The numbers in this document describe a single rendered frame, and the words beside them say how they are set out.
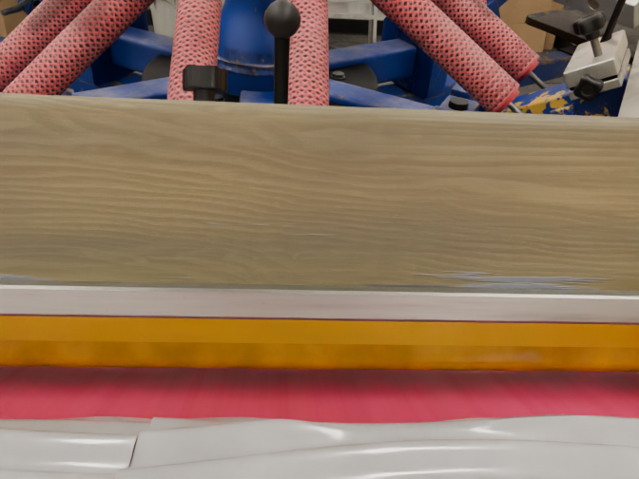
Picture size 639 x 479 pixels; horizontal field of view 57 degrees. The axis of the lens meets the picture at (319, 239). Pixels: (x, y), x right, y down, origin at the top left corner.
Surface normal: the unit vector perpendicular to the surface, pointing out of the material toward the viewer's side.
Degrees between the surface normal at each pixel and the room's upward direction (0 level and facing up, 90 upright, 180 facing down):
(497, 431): 4
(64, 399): 32
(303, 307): 56
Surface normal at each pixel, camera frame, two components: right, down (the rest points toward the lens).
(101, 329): 0.07, 0.07
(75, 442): 0.03, -0.83
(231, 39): -0.42, 0.08
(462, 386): 0.03, -0.99
